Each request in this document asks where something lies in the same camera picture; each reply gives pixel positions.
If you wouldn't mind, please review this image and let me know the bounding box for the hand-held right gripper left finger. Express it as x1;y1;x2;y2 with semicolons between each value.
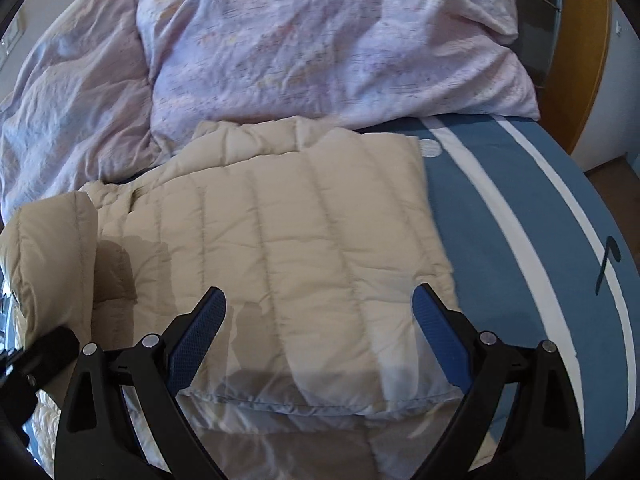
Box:
55;286;231;480

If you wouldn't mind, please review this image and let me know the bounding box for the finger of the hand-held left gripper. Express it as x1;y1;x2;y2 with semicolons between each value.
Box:
14;326;82;393

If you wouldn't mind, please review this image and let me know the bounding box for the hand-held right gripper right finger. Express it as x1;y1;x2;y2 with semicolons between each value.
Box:
410;282;586;480

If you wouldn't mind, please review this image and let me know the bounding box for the beige puffer jacket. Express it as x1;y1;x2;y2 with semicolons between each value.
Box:
0;115;463;480

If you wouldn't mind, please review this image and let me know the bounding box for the blue striped bed sheet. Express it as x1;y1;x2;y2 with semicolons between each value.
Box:
350;112;640;480

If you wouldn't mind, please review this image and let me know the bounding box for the pink patterned duvet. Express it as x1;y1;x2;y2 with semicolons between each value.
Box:
0;0;162;226

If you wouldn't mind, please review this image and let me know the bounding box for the pink patterned pillow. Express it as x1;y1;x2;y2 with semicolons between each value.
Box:
135;0;543;137

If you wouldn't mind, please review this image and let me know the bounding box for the dark metal headboard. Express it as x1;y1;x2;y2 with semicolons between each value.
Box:
510;0;566;88

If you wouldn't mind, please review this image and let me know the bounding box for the white wall socket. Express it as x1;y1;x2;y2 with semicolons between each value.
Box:
0;14;22;63

